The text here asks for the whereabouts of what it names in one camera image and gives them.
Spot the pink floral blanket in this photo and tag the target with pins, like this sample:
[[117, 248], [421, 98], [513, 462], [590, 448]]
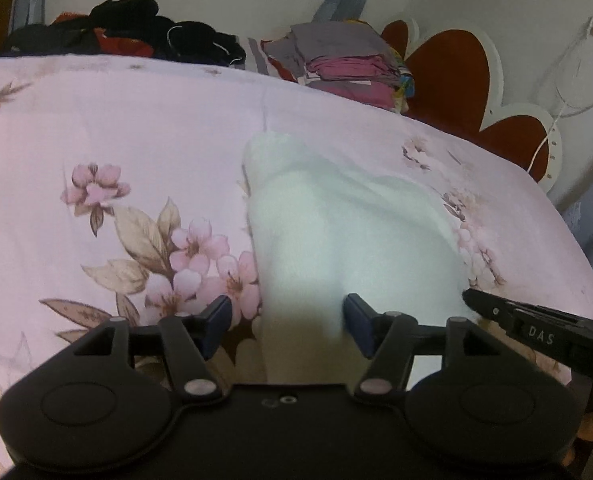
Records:
[[126, 125]]

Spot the grey striped cloth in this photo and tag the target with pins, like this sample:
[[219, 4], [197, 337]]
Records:
[[259, 57]]

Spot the white small garment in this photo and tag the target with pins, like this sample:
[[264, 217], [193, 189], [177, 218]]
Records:
[[346, 240]]

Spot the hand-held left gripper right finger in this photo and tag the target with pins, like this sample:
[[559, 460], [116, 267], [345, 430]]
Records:
[[359, 324]]

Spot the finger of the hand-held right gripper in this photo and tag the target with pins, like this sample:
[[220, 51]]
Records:
[[486, 307]]

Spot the stack of folded clothes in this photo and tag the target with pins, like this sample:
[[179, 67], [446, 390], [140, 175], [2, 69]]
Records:
[[351, 57]]

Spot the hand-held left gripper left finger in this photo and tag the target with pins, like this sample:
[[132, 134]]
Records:
[[219, 324]]

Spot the person's right hand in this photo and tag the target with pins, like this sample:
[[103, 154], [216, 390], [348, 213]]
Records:
[[587, 435]]

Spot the pile of black clothes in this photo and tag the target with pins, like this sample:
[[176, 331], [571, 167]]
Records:
[[141, 30]]

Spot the red and white headboard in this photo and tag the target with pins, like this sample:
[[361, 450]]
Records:
[[456, 85]]

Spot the red cloth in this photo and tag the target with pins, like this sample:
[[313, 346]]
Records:
[[121, 42]]

